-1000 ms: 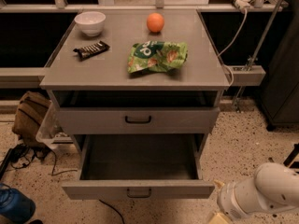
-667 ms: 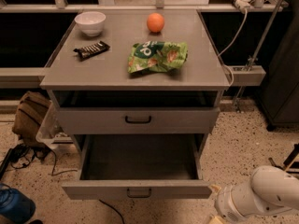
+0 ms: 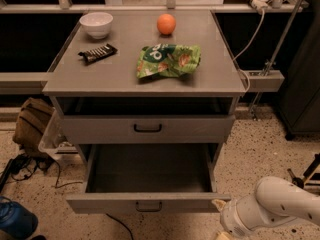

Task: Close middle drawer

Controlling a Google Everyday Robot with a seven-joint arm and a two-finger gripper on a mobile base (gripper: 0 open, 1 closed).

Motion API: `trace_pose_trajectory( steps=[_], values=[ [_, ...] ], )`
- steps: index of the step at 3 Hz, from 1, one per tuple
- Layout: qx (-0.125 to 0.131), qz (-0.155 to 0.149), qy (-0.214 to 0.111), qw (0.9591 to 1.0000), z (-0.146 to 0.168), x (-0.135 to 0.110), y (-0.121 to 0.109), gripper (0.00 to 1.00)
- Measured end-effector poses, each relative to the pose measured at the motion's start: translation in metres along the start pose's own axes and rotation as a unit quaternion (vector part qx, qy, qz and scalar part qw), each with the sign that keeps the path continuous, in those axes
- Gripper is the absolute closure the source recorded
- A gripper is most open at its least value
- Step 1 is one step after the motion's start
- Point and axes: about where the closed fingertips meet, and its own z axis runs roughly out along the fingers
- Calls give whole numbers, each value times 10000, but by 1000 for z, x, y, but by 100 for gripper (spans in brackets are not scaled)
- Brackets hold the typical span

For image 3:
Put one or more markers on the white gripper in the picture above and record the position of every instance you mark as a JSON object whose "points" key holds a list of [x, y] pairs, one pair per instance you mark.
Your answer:
{"points": [[230, 218]]}

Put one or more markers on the grey drawer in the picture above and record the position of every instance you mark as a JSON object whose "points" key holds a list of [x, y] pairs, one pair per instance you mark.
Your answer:
{"points": [[147, 129], [148, 178]]}

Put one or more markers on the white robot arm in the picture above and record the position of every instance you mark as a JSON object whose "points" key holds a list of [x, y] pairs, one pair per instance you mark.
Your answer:
{"points": [[274, 202]]}

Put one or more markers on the grey drawer cabinet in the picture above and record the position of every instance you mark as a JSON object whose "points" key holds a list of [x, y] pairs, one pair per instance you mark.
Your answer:
{"points": [[111, 88]]}

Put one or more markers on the grey top drawer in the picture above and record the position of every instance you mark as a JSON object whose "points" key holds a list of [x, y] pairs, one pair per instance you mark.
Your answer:
{"points": [[147, 129]]}

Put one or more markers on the black wheeled stand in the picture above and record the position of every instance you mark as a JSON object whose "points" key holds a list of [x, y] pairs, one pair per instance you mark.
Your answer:
{"points": [[310, 177]]}

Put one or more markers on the dark cabinet at right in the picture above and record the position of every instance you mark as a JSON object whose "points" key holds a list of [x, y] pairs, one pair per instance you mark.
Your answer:
{"points": [[298, 100]]}

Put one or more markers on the green chip bag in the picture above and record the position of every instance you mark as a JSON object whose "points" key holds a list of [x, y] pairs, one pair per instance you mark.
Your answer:
{"points": [[168, 60]]}

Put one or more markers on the clear plastic bin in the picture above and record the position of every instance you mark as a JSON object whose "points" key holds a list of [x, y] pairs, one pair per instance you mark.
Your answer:
{"points": [[54, 142]]}

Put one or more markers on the blue water jug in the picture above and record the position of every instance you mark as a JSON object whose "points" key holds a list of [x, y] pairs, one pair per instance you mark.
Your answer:
{"points": [[16, 220]]}

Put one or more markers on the orange fruit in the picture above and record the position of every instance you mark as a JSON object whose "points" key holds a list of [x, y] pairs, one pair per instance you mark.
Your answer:
{"points": [[166, 24]]}

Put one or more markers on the dark chocolate bar wrapper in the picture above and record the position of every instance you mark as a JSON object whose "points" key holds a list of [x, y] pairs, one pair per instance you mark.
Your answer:
{"points": [[97, 54]]}

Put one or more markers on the brown backpack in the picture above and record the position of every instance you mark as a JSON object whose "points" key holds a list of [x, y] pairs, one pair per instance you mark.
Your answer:
{"points": [[31, 124]]}

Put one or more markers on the white ceramic bowl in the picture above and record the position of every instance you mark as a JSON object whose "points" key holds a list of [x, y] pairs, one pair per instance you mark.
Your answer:
{"points": [[97, 24]]}

